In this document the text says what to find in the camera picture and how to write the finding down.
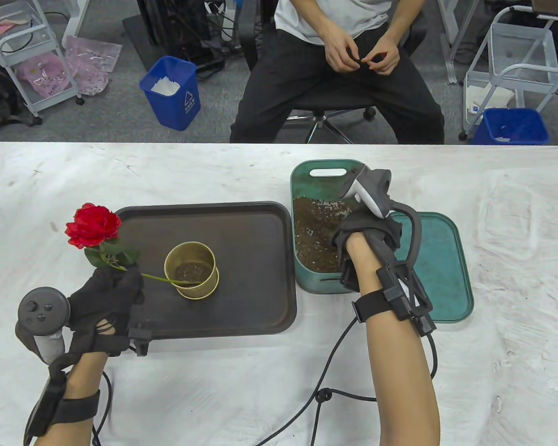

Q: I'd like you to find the brown potting mix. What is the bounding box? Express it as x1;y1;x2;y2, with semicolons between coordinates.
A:
293;197;354;274
174;262;213;283

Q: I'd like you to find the dark brown plastic tray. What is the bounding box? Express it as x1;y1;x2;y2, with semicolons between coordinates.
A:
114;201;298;341

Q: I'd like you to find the red artificial rose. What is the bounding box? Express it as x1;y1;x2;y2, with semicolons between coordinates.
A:
65;203;189;285

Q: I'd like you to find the person's right forearm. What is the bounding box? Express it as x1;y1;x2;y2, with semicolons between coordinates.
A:
346;232;442;446

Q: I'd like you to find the black computer tower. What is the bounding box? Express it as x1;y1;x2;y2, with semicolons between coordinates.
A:
137;0;213;51

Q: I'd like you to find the black floor mat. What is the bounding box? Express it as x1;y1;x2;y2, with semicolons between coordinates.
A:
122;14;224;72

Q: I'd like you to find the green plastic bin lid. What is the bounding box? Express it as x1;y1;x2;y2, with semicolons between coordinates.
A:
382;212;475;324

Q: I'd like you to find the pink plastic bag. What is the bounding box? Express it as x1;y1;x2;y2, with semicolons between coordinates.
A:
64;36;123;97
18;52;70;98

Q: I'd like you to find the white crumpled paper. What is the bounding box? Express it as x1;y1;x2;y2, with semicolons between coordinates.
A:
150;77;181;97

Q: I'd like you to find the yellow ribbed flower pot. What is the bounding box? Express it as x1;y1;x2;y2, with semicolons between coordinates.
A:
164;242;220;301

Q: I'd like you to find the blue waste bin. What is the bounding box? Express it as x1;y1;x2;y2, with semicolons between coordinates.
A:
472;108;551;146
139;56;201;132

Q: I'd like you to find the grey handheld controller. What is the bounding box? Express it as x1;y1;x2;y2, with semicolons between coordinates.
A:
15;287;71;365
343;168;422;279

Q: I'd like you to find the person's left hand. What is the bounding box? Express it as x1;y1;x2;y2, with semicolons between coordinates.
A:
67;266;146;357

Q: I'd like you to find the black wrist strap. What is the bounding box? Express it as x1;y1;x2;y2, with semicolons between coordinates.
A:
352;262;437;336
23;372;101;444

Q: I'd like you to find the green plastic bin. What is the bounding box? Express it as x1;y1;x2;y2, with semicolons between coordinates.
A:
291;160;386;295

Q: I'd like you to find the person's right hand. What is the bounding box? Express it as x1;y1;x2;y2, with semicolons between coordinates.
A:
331;211;403;293

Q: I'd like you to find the person's left forearm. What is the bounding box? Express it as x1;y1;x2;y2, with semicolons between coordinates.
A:
35;351;106;446

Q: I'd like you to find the white wire cart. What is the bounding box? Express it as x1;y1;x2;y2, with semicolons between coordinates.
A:
459;7;558;141
0;0;84;118

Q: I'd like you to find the black office chair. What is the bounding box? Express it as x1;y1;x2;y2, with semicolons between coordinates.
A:
239;0;428;144

